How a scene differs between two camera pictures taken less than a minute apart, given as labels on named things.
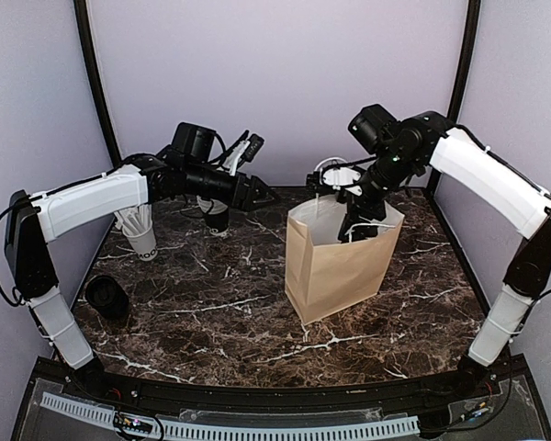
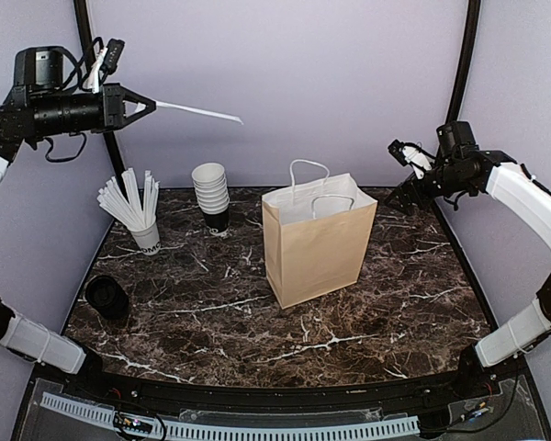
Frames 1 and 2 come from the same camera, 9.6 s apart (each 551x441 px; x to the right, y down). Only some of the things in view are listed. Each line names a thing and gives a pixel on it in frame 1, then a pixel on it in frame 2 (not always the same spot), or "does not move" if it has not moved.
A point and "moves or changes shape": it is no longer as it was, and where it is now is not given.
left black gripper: x=246 y=201 → x=110 y=106
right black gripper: x=352 y=218 → x=403 y=189
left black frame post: x=85 y=29 does not move
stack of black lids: x=106 y=294 does not move
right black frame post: x=462 y=76 does not move
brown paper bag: x=324 y=275 moves or changes shape
